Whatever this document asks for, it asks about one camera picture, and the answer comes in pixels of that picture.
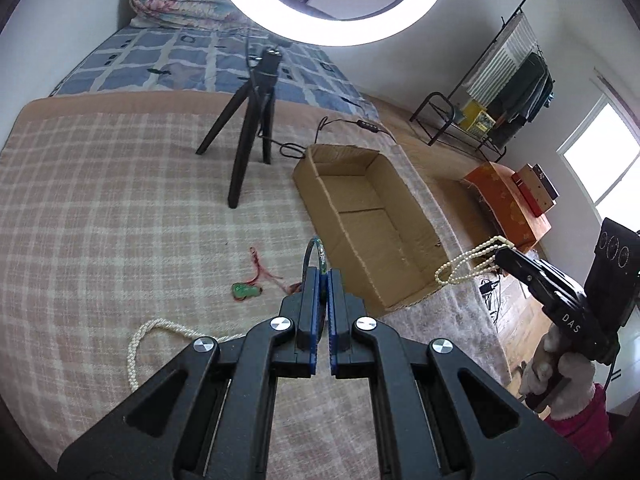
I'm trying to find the long twisted pearl necklace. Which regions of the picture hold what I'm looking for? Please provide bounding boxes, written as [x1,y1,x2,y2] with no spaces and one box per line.
[126,317,246,394]

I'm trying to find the small pearl bracelet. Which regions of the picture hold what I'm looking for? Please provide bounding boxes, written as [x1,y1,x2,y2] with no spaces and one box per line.
[433,235,516,287]

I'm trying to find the green jade pendant red cord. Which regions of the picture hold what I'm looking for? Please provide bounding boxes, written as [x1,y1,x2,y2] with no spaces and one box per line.
[230,246,304,302]

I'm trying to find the dark bangle ring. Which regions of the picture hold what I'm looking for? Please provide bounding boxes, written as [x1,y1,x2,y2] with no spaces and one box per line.
[302,237,329,281]

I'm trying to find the gloved right hand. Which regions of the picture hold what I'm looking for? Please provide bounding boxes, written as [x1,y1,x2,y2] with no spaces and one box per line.
[518,324,596,420]

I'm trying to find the orange covered side table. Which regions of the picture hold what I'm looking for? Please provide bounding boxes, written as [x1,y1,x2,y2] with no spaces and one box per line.
[462,162,551,252]

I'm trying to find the cardboard box on table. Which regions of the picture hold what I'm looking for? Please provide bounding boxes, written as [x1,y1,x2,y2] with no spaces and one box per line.
[511,164,559,217]

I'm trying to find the window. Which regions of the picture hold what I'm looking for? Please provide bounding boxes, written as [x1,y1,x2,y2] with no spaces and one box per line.
[558,96,639,231]

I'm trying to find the black clothes rack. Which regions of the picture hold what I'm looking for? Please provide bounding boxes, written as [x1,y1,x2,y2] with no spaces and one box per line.
[409,0,539,162]

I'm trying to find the pink plaid blanket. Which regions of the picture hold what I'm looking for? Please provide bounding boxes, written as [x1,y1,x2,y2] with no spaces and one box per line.
[1,92,511,479]

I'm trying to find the yellow green box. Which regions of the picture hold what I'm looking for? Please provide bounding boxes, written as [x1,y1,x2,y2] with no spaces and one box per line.
[458,100,496,140]

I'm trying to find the brown cardboard box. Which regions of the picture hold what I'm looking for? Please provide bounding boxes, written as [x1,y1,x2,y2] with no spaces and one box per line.
[293,144,446,316]

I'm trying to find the dark hanging clothes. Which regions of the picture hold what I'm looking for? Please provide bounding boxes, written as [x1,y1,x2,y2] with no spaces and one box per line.
[487,52,554,132]

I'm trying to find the striped hanging towel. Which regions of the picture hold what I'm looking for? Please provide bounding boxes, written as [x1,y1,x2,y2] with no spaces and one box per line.
[462,12,539,107]

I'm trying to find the black tripod stand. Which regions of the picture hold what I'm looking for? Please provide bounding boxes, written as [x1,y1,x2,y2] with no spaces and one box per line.
[195,47,282,209]

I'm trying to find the blue patterned bed sheet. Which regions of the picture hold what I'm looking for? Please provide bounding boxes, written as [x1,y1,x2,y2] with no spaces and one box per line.
[52,26,378,122]

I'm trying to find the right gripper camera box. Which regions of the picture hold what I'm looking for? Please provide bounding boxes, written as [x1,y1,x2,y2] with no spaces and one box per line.
[584,218,639,333]

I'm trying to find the floor cable tangle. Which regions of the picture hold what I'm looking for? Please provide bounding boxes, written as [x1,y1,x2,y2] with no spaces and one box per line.
[476,271,526,326]

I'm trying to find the white ring light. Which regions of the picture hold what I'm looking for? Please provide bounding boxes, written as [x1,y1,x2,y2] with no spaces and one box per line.
[230,0,437,48]

